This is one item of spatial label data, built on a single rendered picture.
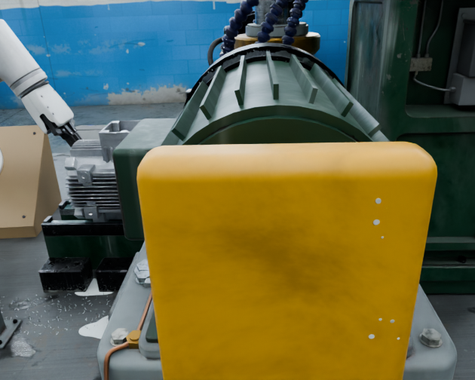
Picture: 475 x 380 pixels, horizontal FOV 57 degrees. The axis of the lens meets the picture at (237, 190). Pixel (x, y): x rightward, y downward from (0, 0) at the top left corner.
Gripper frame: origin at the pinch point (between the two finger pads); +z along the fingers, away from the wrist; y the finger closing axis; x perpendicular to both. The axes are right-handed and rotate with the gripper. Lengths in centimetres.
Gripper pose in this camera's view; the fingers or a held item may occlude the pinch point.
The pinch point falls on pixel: (76, 142)
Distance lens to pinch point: 116.6
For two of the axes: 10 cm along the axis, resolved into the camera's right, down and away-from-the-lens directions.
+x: 8.5, -4.7, -2.4
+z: 5.2, 7.8, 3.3
